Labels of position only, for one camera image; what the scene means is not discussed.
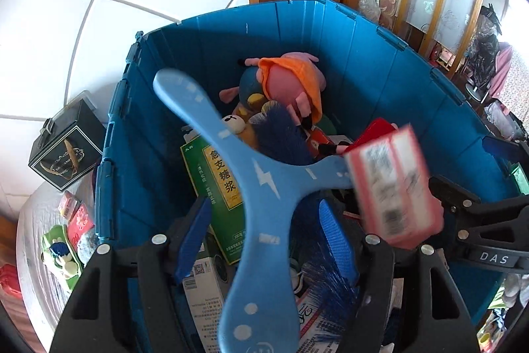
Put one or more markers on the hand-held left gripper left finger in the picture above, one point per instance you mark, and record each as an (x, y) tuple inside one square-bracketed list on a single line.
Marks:
[(194, 237)]

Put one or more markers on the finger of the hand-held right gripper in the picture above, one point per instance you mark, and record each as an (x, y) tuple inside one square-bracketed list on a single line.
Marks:
[(504, 148), (450, 191)]

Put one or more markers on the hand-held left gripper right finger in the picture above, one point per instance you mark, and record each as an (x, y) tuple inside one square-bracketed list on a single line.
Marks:
[(337, 241)]

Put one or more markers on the pink printed box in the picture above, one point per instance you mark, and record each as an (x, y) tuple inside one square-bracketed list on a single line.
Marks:
[(392, 187)]

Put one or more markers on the light blue boomerang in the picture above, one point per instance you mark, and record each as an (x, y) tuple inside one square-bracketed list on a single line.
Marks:
[(256, 179)]

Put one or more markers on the blue plastic storage bin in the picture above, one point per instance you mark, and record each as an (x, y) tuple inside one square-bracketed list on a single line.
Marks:
[(372, 80)]

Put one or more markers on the white covered desktop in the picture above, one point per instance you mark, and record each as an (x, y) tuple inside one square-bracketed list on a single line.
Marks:
[(37, 208)]

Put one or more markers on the white printed carton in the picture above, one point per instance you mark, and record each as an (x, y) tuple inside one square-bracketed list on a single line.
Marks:
[(206, 295)]

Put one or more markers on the green medicine box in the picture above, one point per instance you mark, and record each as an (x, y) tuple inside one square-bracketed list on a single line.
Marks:
[(206, 179)]

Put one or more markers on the pink hanging garment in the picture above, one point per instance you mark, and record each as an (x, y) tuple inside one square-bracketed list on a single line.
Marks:
[(502, 67)]

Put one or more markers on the white blue printed box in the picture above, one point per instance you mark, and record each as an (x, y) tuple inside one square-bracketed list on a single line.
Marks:
[(314, 332)]

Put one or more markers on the red box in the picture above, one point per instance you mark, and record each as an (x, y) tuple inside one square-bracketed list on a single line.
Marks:
[(372, 131)]

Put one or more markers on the dark hanging clothes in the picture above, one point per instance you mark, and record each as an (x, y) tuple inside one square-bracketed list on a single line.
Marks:
[(481, 47)]

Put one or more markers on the grey fluffy ball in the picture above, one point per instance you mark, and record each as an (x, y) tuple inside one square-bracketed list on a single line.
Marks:
[(87, 247)]

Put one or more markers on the small red flowered packet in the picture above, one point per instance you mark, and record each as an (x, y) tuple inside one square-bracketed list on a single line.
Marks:
[(80, 222)]

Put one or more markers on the green plush toy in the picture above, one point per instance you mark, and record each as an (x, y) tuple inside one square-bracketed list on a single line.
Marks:
[(326, 125)]

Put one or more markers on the cream and brown bear plush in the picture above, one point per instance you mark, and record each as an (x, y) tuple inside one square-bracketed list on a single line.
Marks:
[(231, 124)]

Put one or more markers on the small pink flowered packet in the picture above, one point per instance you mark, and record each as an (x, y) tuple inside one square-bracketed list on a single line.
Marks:
[(68, 204)]

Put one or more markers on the green toy with white figures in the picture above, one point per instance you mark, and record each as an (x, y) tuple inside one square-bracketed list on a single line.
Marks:
[(58, 237)]

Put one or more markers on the dark green gift box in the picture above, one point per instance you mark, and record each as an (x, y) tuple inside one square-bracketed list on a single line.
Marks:
[(70, 146)]

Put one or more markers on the dark blue bird plush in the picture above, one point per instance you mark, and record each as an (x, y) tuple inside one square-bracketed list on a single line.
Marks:
[(250, 82)]

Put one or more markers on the pink plush with orange hood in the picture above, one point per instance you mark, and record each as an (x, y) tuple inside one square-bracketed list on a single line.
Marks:
[(285, 80)]

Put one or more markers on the red cloth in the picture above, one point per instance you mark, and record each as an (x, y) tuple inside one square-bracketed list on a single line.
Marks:
[(9, 278)]

